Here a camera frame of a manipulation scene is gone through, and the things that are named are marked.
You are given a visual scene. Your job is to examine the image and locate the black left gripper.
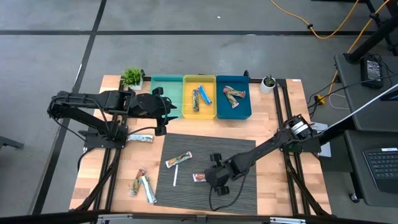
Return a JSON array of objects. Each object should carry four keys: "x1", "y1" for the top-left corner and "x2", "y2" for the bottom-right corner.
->
[{"x1": 125, "y1": 86, "x2": 179, "y2": 137}]

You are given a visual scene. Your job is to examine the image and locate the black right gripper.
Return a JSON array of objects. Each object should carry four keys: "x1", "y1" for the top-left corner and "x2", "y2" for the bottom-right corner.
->
[{"x1": 204, "y1": 152, "x2": 238, "y2": 197}]

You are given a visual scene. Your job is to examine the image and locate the granola bar dark blue-green wrapper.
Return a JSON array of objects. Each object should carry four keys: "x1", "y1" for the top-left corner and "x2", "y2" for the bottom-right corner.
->
[{"x1": 192, "y1": 89, "x2": 200, "y2": 113}]

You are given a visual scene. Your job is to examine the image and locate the granola bar white teal wrapper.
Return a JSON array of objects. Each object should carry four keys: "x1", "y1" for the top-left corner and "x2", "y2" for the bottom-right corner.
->
[{"x1": 127, "y1": 134, "x2": 154, "y2": 144}]

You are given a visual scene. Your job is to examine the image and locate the granola bar bright blue wrapper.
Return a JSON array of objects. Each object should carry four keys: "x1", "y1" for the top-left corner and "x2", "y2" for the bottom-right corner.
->
[{"x1": 198, "y1": 85, "x2": 213, "y2": 106}]

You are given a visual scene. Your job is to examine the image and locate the granola bar white blue wrapper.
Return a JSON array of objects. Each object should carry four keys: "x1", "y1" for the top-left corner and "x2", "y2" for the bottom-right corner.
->
[{"x1": 141, "y1": 175, "x2": 158, "y2": 205}]

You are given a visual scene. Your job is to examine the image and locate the teal plastic bin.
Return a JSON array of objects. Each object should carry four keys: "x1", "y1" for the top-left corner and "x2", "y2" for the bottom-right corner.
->
[{"x1": 150, "y1": 73, "x2": 184, "y2": 119}]

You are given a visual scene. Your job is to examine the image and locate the grey woven mat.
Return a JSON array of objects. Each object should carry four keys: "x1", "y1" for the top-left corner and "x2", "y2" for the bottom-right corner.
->
[{"x1": 154, "y1": 133, "x2": 257, "y2": 216}]

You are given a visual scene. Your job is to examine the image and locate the yellow plastic bin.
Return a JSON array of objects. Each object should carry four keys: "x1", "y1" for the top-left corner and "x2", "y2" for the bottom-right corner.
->
[{"x1": 182, "y1": 73, "x2": 218, "y2": 120}]

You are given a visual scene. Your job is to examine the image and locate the black crossbeam with silver brackets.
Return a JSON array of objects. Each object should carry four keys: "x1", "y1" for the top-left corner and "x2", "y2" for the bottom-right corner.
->
[{"x1": 0, "y1": 210, "x2": 398, "y2": 224}]

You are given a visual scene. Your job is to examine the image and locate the green plant in white pot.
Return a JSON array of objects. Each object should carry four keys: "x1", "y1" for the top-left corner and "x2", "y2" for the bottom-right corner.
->
[{"x1": 119, "y1": 67, "x2": 146, "y2": 91}]

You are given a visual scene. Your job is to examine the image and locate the dark blue plastic bin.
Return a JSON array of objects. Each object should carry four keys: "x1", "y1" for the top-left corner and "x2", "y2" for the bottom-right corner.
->
[{"x1": 215, "y1": 75, "x2": 252, "y2": 120}]

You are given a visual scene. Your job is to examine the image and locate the small succulent in white pot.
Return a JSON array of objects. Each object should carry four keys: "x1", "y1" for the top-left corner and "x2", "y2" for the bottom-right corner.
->
[{"x1": 259, "y1": 74, "x2": 277, "y2": 95}]

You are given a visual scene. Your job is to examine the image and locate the white paper sheet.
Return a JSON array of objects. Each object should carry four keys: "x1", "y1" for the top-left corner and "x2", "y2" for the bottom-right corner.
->
[{"x1": 310, "y1": 121, "x2": 332, "y2": 158}]

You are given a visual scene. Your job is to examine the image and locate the black keyboard desk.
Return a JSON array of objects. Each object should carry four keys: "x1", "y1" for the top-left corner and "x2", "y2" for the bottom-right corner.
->
[{"x1": 343, "y1": 129, "x2": 398, "y2": 208}]

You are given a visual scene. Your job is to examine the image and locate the grey chair base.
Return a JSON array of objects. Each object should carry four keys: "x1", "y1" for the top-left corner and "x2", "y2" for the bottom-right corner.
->
[{"x1": 0, "y1": 135, "x2": 25, "y2": 151}]

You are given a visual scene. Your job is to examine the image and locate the black keyboard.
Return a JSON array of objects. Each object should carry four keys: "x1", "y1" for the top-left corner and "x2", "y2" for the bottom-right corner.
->
[{"x1": 362, "y1": 147, "x2": 398, "y2": 194}]

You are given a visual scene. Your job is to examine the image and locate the white rod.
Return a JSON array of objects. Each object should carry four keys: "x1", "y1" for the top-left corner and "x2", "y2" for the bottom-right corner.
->
[{"x1": 323, "y1": 83, "x2": 398, "y2": 134}]

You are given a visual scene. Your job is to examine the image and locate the black power adapter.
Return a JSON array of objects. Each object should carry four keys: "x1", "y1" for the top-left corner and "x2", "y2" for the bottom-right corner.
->
[{"x1": 360, "y1": 55, "x2": 384, "y2": 90}]

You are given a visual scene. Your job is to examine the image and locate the dark tablet screen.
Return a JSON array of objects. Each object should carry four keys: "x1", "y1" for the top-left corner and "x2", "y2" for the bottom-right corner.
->
[{"x1": 379, "y1": 88, "x2": 398, "y2": 102}]

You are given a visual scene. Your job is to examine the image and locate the black stand leg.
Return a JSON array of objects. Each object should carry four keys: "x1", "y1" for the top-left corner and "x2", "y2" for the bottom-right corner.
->
[{"x1": 343, "y1": 0, "x2": 398, "y2": 65}]

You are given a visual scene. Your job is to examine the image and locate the black aluminium table frame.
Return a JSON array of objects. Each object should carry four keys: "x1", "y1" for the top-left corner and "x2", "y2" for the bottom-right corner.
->
[{"x1": 70, "y1": 70, "x2": 332, "y2": 217}]

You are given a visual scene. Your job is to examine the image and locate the yellow extension cable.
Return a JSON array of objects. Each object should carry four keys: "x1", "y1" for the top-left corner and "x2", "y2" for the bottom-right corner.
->
[
  {"x1": 315, "y1": 0, "x2": 392, "y2": 105},
  {"x1": 269, "y1": 0, "x2": 361, "y2": 40}
]

